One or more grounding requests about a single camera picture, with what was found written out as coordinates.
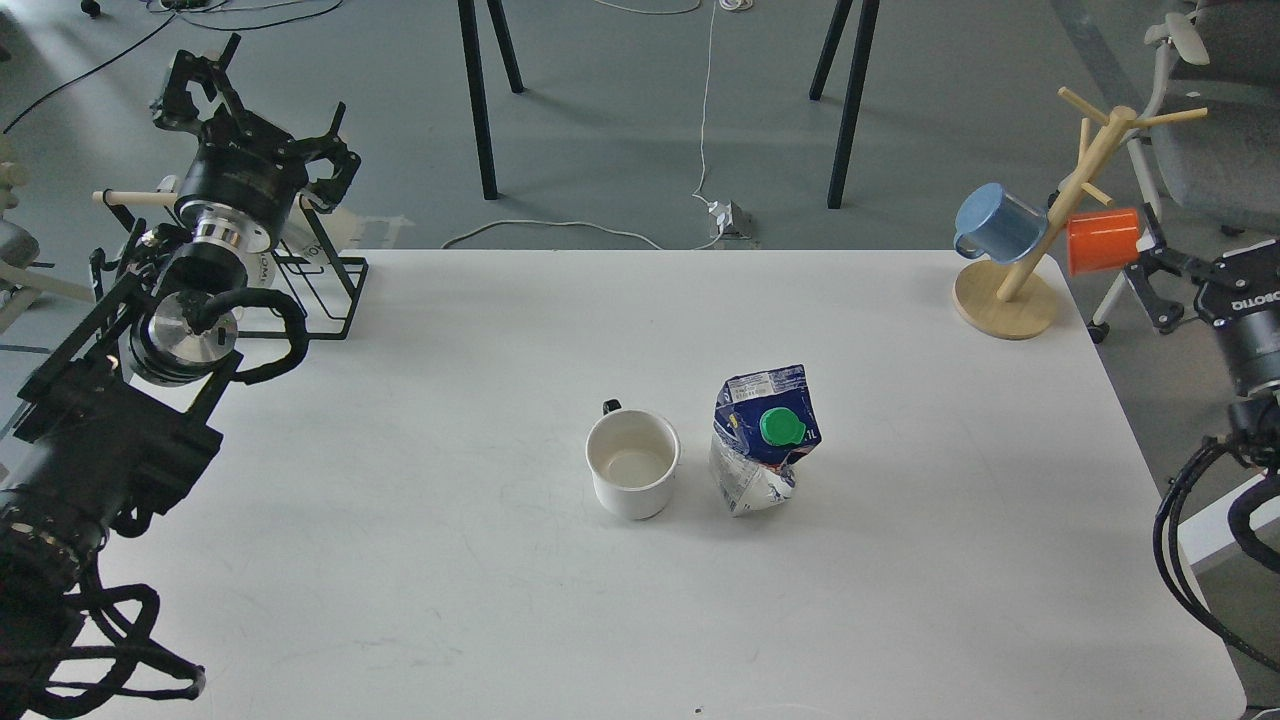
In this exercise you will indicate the grey office chair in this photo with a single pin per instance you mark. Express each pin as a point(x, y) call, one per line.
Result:
point(1220, 56)

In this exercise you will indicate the wooden mug tree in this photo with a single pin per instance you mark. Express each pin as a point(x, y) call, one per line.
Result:
point(1009, 301)

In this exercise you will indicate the blue mug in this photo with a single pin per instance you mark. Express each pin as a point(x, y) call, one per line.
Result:
point(993, 223)

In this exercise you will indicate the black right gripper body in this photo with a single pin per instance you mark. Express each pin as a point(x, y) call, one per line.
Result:
point(1241, 303)

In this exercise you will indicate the wooden dowel rod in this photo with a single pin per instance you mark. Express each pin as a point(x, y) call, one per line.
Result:
point(135, 199)

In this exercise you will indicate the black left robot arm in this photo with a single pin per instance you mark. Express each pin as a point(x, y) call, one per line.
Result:
point(117, 416)

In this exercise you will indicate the blue white milk carton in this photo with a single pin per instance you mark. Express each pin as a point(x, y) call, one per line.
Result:
point(764, 423)

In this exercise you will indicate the black stand right legs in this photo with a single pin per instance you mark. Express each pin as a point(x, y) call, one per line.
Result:
point(851, 105)

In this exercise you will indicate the white smiley mug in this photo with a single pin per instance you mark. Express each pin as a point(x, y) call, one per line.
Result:
point(632, 456)

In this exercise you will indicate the white power adapter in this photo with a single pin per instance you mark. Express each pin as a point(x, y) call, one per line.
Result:
point(728, 221)

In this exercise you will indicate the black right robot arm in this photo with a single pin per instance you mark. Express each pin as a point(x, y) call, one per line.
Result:
point(1252, 440)

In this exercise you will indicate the orange mug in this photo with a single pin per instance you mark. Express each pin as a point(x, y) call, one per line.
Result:
point(1099, 241)

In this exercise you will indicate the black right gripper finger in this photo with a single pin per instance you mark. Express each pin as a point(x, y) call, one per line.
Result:
point(1164, 315)

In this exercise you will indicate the black stand left legs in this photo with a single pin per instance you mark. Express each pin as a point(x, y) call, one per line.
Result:
point(474, 72)

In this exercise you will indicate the white cup on rack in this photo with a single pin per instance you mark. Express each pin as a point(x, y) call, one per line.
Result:
point(299, 240)

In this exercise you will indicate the black stand legs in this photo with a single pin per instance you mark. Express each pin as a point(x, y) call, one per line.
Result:
point(851, 105)
point(474, 72)

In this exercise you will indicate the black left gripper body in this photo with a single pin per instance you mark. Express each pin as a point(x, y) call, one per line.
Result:
point(238, 166)

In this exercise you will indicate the black wire dish rack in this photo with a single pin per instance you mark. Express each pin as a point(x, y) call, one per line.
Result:
point(320, 290)

